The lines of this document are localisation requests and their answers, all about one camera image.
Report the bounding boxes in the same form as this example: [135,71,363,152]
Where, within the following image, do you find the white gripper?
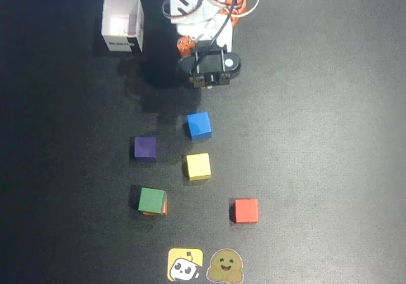
[175,9,235,58]

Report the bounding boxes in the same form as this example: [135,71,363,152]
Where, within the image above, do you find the green cube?
[138,187,167,216]

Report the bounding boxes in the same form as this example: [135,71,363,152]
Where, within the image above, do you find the blue cube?
[183,111,213,141]

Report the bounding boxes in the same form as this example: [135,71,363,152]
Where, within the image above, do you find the purple cube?
[129,136,159,164]

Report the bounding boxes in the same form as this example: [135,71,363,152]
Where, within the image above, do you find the yellow cube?
[183,152,213,182]

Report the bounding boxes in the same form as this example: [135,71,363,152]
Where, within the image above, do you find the orange cube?
[141,198,169,217]

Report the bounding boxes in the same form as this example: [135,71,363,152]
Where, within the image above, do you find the red cube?
[229,198,259,224]

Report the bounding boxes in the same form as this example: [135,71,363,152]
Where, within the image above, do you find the white open cardboard box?
[100,0,145,53]

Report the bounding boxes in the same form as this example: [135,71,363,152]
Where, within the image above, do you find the black table mat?
[0,0,406,284]

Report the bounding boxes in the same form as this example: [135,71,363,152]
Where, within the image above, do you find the yellow robot logo sticker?
[167,248,204,282]

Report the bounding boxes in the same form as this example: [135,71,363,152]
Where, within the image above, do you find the hugging face emoji sticker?
[206,248,245,283]

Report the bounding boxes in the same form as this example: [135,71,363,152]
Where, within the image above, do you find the black oval wrist camera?
[177,44,242,89]

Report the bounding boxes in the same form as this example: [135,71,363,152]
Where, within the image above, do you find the black camera cable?
[193,0,240,72]

